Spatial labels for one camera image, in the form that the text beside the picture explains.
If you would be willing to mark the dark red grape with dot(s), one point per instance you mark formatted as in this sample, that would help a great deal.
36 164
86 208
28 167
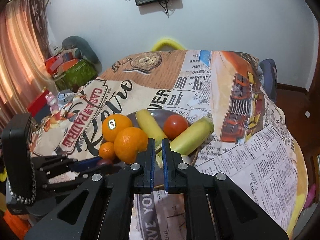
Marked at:
106 162

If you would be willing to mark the plain large orange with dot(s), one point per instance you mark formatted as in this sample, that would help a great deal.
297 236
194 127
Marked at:
129 142

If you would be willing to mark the large orange with Dole sticker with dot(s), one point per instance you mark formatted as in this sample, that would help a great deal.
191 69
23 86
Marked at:
113 124

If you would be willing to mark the green patterned box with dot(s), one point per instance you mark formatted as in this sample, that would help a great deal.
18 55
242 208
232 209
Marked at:
78 75

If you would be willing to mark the retro newspaper print tablecloth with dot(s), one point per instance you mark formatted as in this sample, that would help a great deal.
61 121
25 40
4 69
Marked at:
212 107

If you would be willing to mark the pink toy figure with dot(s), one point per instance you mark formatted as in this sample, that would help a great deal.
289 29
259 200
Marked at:
52 102

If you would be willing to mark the yellow chair back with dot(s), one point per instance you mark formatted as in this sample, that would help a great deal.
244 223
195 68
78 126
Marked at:
167 42

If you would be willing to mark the small mandarin orange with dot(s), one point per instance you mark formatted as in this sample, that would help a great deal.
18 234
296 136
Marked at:
106 151

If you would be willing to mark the red tomato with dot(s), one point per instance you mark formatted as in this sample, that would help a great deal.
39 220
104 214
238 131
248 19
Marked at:
174 126

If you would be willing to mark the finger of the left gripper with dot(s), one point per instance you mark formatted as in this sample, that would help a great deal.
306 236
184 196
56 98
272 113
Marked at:
85 162
73 178

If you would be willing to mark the blue chair back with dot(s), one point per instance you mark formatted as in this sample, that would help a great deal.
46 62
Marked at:
267 73

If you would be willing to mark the yellow-green banana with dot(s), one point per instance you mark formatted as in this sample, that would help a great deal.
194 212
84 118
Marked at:
193 137
149 125

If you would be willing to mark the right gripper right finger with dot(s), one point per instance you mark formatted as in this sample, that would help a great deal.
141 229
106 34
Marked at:
215 207

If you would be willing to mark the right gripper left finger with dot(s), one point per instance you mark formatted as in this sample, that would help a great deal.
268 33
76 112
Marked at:
101 207

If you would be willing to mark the orange pink curtain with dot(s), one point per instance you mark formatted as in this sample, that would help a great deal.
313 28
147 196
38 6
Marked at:
24 50

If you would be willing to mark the grey-green plush pillow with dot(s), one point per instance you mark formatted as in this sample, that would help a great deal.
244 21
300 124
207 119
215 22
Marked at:
81 48

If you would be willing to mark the red orange box stack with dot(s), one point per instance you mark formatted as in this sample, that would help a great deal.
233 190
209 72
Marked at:
53 63

